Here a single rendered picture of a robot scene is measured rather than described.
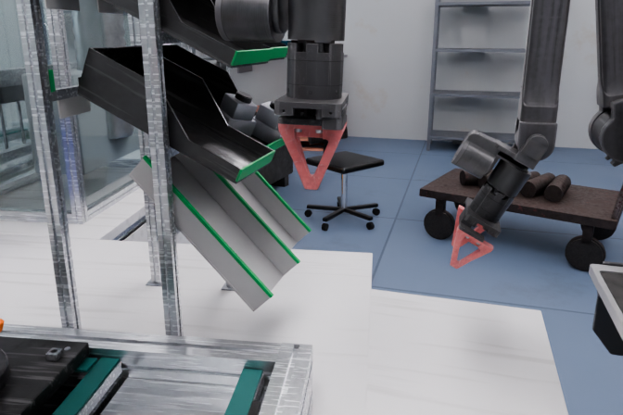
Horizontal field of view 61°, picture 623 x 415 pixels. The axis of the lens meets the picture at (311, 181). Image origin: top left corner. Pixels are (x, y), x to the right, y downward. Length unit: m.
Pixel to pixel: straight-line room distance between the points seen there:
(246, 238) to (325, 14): 0.50
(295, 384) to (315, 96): 0.38
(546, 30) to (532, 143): 0.18
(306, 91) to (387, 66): 6.82
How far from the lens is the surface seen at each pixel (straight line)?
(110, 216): 1.72
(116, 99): 0.83
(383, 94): 7.38
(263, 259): 0.91
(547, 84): 0.94
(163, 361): 0.82
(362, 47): 7.38
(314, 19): 0.52
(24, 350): 0.86
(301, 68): 0.53
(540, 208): 3.56
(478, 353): 1.01
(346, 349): 0.97
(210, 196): 0.93
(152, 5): 0.75
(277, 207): 1.05
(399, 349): 0.98
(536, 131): 0.94
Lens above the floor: 1.39
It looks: 16 degrees down
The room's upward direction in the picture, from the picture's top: straight up
